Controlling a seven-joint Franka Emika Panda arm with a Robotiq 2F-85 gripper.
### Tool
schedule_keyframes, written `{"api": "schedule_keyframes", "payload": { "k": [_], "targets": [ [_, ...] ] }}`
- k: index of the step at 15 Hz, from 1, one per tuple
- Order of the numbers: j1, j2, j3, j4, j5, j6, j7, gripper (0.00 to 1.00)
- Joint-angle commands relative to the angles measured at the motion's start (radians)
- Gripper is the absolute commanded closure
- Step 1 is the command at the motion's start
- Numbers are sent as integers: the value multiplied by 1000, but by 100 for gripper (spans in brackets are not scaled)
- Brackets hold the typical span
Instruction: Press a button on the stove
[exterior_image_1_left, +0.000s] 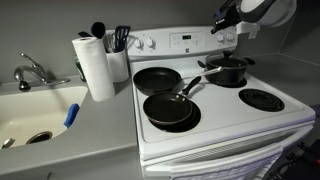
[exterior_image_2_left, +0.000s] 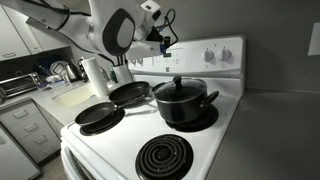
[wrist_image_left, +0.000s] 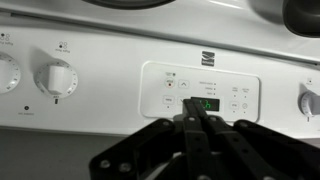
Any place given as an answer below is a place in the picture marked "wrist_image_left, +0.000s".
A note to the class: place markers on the white stove knob inner right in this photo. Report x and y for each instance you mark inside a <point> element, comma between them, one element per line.
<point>57,79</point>

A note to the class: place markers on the white electric stove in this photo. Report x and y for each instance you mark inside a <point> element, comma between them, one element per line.
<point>114,66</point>

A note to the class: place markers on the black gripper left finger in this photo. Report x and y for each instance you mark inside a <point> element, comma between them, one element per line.
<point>195,143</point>

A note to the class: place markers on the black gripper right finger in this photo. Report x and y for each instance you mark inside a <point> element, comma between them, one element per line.
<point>225,152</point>

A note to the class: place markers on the white stove knob inner left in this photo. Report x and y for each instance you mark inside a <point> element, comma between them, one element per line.
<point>310,104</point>

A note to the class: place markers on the stove control panel display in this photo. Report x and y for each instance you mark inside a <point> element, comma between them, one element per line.
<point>228,95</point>

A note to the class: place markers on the white stove knob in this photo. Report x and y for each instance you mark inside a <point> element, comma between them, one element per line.
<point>310,104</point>
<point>57,79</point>
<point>10,73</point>

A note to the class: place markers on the black pot with lid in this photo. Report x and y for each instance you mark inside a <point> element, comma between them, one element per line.
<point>302,17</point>

